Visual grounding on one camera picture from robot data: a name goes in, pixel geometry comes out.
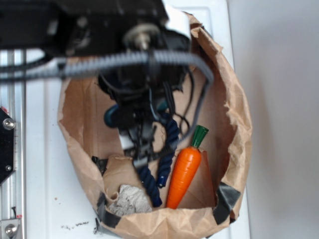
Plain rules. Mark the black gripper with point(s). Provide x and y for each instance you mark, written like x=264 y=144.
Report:
x=142 y=85

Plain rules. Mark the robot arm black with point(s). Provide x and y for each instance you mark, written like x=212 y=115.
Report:
x=82 y=25

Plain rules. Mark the brown paper bag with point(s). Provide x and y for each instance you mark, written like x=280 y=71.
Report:
x=160 y=134

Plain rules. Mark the orange plastic carrot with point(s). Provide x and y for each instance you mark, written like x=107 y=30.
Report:
x=185 y=168

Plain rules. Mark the crumpled grey paper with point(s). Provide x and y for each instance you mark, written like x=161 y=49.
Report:
x=130 y=200

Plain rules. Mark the aluminium extrusion rail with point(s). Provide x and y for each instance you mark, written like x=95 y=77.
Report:
x=12 y=191

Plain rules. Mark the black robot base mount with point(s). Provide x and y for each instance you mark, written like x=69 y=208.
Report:
x=7 y=125

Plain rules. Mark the silver corner bracket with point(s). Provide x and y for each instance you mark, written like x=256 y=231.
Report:
x=10 y=229

